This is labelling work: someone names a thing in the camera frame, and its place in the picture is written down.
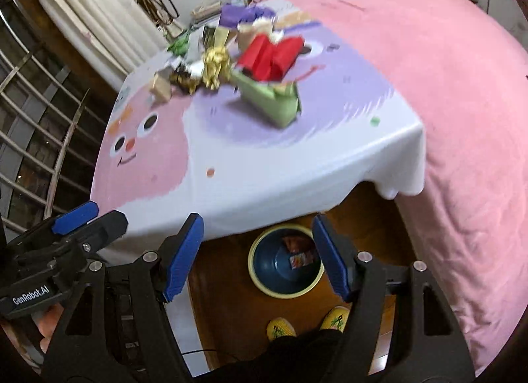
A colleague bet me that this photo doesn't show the white pleated curtain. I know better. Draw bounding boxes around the white pleated curtain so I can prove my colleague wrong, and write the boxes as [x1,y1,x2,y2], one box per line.
[25,0,174,90]

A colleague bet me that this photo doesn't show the dark gold wrapper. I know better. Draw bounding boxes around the dark gold wrapper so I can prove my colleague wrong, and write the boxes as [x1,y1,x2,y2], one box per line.
[171,69,203,95]

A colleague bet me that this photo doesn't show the blue bin with yellow rim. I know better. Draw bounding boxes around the blue bin with yellow rim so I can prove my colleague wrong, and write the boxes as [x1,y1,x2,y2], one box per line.
[247,224,326,299]

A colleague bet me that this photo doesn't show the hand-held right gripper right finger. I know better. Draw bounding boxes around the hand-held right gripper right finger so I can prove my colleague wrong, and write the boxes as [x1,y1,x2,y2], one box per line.
[312,214,476,383]

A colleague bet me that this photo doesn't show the person's yellow slipper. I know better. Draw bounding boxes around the person's yellow slipper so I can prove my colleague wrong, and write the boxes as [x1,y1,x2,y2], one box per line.
[266,317,298,342]
[319,306,351,332]

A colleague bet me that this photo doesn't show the pink bed blanket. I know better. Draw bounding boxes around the pink bed blanket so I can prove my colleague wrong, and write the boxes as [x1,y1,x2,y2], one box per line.
[256,0,528,375]

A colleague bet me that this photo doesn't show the window with metal grille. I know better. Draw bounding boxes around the window with metal grille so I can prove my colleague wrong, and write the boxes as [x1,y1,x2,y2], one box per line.
[0,0,108,235]

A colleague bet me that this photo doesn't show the colourful snack packet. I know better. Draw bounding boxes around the colourful snack packet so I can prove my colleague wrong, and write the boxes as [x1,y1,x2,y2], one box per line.
[290,253,314,270]

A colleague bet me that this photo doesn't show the person's black trousers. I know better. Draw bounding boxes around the person's black trousers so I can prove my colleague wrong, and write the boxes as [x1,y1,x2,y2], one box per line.
[206,327,351,383]

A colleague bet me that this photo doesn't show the small beige carton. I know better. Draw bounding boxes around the small beige carton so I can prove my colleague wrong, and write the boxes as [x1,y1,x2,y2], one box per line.
[149,71,174,103]

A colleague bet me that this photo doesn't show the person's right yellow slipper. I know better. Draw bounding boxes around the person's right yellow slipper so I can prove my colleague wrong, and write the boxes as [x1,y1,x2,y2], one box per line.
[319,306,351,332]

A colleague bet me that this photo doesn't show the person's left hand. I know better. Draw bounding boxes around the person's left hand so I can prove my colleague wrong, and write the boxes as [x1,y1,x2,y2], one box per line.
[35,304,64,355]

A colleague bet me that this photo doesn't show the red crumpled paper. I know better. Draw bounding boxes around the red crumpled paper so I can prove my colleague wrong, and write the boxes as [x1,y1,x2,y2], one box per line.
[236,34,306,82]

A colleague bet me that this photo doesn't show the white printed tablecloth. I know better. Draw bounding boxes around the white printed tablecloth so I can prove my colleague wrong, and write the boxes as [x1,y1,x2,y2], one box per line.
[90,0,426,377]

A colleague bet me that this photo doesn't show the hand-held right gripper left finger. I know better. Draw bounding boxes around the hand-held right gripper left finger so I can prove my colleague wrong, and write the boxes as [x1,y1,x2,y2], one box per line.
[41,213,205,383]

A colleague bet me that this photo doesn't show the grey carton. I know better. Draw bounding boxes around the grey carton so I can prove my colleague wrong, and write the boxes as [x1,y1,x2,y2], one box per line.
[186,28,209,62]

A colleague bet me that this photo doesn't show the gold foil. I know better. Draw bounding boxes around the gold foil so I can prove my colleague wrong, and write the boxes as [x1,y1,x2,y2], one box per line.
[201,47,232,90]

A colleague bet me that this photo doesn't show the person's left yellow slipper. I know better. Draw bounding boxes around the person's left yellow slipper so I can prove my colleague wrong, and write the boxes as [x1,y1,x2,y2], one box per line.
[266,317,298,342]

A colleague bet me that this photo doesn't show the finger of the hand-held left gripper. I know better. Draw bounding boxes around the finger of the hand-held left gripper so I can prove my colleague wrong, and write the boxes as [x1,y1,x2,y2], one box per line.
[51,201,100,236]
[58,210,129,260]

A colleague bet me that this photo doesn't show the beige paper box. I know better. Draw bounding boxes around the beige paper box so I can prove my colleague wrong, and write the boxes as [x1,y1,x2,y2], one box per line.
[237,22,275,51]

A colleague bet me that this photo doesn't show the green crumpled paper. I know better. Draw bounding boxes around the green crumpled paper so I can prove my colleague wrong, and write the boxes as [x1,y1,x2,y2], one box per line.
[167,36,190,55]
[231,71,303,130]

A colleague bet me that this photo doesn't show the purple plastic bag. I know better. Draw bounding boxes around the purple plastic bag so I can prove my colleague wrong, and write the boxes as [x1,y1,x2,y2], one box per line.
[218,3,275,31]

